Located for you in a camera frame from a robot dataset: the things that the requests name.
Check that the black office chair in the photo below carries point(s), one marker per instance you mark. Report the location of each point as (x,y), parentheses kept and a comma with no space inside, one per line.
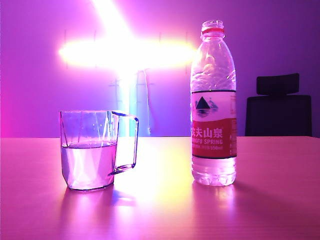
(277,115)

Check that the Nongfu Spring water bottle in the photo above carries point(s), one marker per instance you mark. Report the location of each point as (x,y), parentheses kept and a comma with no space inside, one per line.
(212,140)

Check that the vertical glowing light tube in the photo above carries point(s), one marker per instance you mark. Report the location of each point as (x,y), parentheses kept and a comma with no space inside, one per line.
(130,105)

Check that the transparent faceted plastic mug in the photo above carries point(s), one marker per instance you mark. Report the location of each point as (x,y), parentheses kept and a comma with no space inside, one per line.
(85,160)

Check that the horizontal glowing light bar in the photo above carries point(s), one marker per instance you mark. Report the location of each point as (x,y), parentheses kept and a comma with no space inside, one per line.
(125,53)

